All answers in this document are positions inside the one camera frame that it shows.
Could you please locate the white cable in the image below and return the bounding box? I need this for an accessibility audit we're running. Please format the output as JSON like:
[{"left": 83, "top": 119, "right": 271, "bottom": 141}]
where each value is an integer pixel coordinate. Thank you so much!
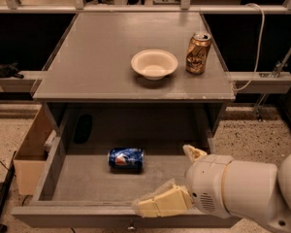
[{"left": 232, "top": 2, "right": 266, "bottom": 93}]

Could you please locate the metal frame rail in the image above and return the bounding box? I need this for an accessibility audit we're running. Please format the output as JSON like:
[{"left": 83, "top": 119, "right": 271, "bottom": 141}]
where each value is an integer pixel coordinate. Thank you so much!
[{"left": 0, "top": 71, "right": 291, "bottom": 94}]

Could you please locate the black object on rail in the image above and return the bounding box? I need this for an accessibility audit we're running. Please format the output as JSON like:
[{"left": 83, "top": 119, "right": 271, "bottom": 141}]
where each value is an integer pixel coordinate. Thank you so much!
[{"left": 0, "top": 62, "right": 24, "bottom": 79}]

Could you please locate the cardboard box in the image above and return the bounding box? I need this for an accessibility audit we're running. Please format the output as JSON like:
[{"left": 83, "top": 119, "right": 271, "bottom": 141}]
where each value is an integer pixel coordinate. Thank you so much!
[{"left": 14, "top": 107, "right": 53, "bottom": 195}]

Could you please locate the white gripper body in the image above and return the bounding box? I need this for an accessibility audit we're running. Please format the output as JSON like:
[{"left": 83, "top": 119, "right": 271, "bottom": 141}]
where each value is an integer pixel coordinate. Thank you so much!
[{"left": 185, "top": 154, "right": 233, "bottom": 218}]

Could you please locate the blue pepsi can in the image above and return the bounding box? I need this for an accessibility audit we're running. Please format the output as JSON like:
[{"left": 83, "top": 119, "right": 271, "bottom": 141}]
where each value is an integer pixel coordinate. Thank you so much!
[{"left": 108, "top": 148, "right": 146, "bottom": 172}]

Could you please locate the gold soda can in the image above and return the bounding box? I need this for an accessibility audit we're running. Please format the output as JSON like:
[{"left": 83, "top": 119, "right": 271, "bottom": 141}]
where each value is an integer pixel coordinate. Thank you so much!
[{"left": 186, "top": 32, "right": 211, "bottom": 75}]

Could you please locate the grey cabinet counter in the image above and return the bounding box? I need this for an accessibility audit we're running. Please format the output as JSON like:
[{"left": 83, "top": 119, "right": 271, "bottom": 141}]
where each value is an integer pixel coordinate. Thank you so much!
[{"left": 34, "top": 13, "right": 235, "bottom": 139}]

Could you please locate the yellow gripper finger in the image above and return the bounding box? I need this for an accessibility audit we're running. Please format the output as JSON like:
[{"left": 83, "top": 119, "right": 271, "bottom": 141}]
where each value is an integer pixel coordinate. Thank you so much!
[
  {"left": 182, "top": 145, "right": 208, "bottom": 163},
  {"left": 131, "top": 179, "right": 193, "bottom": 217}
]

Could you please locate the metal drawer knob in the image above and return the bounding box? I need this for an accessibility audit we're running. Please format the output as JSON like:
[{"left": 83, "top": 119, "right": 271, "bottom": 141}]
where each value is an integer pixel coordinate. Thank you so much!
[{"left": 127, "top": 221, "right": 137, "bottom": 232}]

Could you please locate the open grey top drawer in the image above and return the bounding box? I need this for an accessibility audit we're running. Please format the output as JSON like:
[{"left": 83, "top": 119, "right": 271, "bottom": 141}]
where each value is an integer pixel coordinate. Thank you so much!
[{"left": 12, "top": 139, "right": 239, "bottom": 229}]

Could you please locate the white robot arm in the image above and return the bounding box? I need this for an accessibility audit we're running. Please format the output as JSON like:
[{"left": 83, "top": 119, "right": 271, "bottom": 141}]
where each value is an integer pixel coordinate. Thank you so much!
[{"left": 132, "top": 145, "right": 291, "bottom": 233}]

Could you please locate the white paper bowl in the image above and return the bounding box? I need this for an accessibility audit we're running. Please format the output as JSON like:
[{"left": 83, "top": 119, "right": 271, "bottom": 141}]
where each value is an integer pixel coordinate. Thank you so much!
[{"left": 131, "top": 50, "right": 178, "bottom": 81}]

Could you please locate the black floor stand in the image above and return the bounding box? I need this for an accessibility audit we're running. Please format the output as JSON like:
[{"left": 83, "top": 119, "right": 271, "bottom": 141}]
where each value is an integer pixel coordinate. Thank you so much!
[{"left": 0, "top": 153, "right": 16, "bottom": 233}]

